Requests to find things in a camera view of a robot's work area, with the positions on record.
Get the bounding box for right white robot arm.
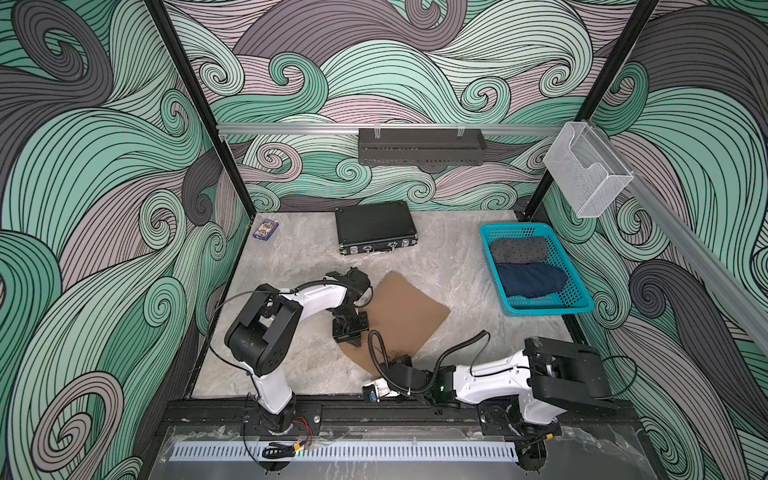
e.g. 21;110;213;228
364;330;616;426

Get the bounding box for dark blue denim skirt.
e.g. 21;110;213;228
496;263;568;298

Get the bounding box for purple card box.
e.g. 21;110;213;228
252;219;279;241

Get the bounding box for clear mesh wall holder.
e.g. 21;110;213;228
544;121;634;218

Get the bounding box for tan brown skirt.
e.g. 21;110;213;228
364;271;450;360

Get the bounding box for black corner post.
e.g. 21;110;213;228
520;0;659;222
145;0;256;221

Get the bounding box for teal plastic basket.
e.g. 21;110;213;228
479;222;594;316

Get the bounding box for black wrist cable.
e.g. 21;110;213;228
367;328;492;394

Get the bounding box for black right corner post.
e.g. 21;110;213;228
520;0;659;222

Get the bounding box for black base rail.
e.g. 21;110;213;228
160;395;638;438

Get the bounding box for aluminium side rail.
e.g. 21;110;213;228
584;119;768;355

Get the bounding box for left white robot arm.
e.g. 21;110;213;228
224;267;372;433

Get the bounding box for grey perforated wall shelf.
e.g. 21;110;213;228
357;129;488;169

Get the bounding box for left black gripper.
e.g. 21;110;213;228
333;308;369;346

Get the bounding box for black left corner post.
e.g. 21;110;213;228
145;0;256;221

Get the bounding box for grey polka dot skirt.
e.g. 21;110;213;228
489;237;549;264

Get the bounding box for black hard case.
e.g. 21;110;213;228
334;200;418;255

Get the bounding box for aluminium back rail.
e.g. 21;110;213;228
216;122;563;137

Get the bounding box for white slotted cable duct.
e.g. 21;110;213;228
168;440;518;463

